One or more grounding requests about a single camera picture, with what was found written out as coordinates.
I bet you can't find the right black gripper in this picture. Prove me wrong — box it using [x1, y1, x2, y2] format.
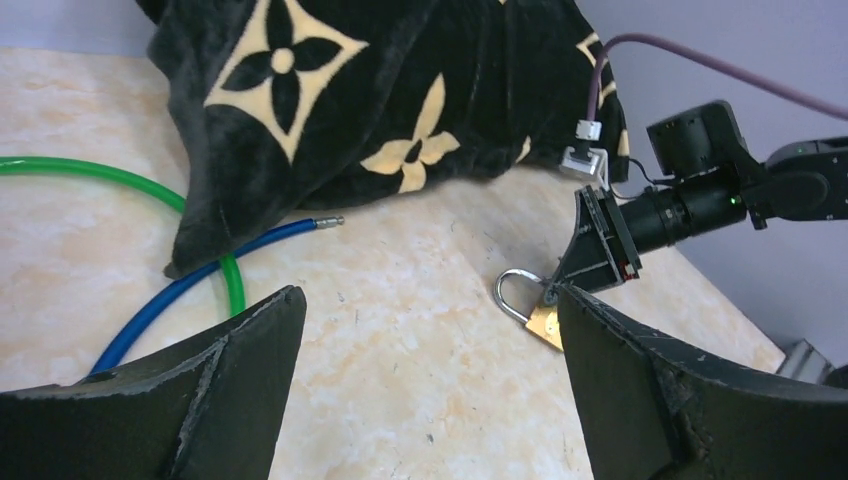
[548, 187, 642, 293]

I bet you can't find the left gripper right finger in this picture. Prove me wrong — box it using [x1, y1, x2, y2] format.
[558, 285, 847, 479]

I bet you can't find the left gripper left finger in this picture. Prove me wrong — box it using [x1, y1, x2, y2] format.
[1, 286, 307, 479]

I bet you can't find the large brass padlock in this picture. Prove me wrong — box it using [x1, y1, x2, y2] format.
[492, 268, 564, 353]

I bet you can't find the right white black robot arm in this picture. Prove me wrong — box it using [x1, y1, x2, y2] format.
[546, 100, 847, 298]

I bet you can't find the black pillow with beige flowers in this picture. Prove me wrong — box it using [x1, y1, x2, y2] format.
[140, 0, 602, 279]

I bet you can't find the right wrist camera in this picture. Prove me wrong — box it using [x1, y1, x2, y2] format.
[559, 120, 609, 189]

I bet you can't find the blue cable lock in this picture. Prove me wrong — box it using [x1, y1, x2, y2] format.
[89, 216, 345, 375]

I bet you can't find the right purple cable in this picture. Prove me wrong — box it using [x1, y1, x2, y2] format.
[586, 33, 848, 124]

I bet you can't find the green cable lock loop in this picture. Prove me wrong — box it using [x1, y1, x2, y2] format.
[1, 156, 247, 315]

